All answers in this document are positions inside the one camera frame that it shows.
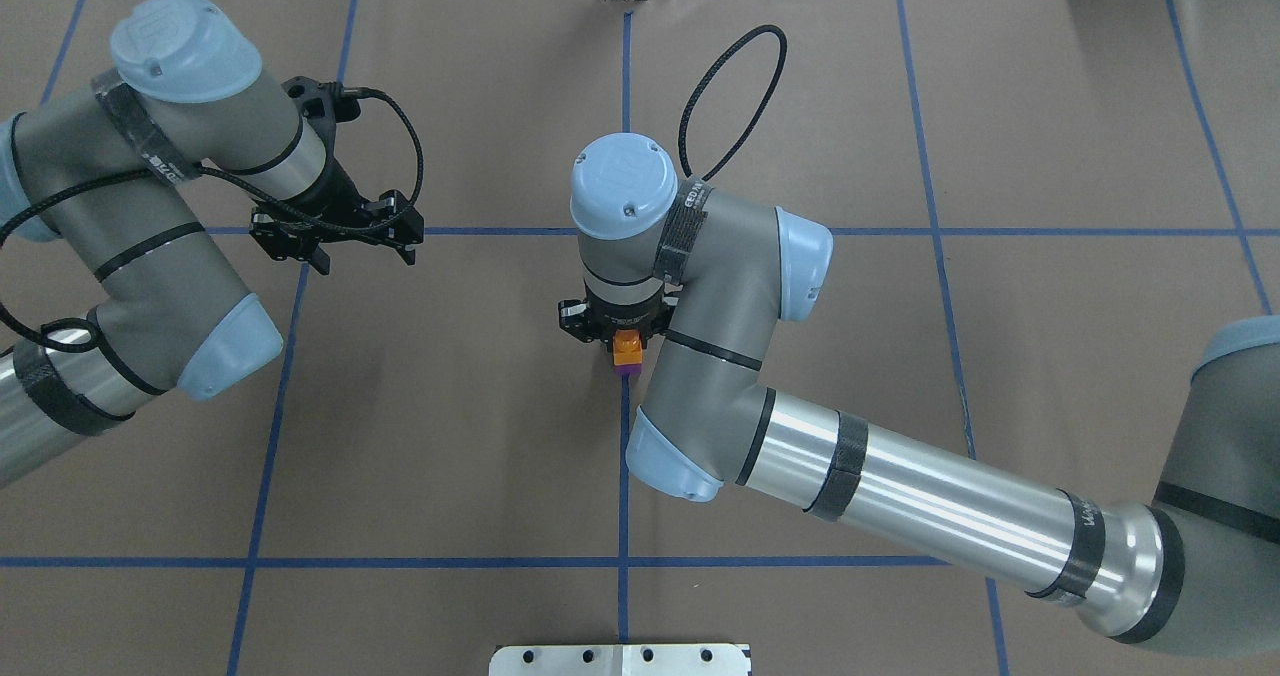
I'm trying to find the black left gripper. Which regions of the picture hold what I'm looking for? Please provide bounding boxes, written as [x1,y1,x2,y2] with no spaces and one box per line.
[250,161,425,277]

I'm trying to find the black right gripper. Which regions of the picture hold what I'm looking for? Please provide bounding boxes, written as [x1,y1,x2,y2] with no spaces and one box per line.
[558,300,678,350]

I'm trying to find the orange trapezoid block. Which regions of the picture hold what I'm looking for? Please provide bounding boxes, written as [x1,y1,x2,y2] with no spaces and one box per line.
[612,329,644,369]

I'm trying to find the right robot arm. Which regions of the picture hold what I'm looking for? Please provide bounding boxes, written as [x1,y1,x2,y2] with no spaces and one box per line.
[561,133,1279,657]

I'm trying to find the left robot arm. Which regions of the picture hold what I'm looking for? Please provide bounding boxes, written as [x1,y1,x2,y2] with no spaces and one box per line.
[3,0,425,485]

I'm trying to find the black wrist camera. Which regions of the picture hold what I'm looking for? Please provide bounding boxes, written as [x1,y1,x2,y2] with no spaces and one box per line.
[282,76,361,125]

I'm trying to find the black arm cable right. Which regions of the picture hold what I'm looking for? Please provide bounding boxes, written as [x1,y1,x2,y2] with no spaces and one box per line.
[678,24,788,183]

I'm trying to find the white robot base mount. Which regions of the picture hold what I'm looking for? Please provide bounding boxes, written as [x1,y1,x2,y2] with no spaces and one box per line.
[488,643,754,675]

